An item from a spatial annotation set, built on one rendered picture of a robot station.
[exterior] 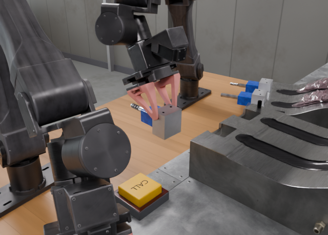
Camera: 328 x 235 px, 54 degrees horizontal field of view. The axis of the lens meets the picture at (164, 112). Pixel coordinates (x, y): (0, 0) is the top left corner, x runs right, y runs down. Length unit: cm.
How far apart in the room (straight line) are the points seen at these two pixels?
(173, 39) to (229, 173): 27
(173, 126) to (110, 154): 33
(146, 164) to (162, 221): 19
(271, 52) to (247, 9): 42
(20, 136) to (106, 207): 32
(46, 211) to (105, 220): 34
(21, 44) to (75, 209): 21
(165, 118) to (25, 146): 26
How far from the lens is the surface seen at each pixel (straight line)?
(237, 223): 62
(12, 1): 48
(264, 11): 289
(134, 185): 63
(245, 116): 83
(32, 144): 63
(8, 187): 74
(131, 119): 96
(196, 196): 66
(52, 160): 41
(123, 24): 57
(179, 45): 58
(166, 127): 64
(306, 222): 61
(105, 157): 34
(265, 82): 105
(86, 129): 33
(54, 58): 43
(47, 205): 68
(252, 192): 63
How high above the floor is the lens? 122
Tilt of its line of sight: 25 degrees down
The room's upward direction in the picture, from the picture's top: straight up
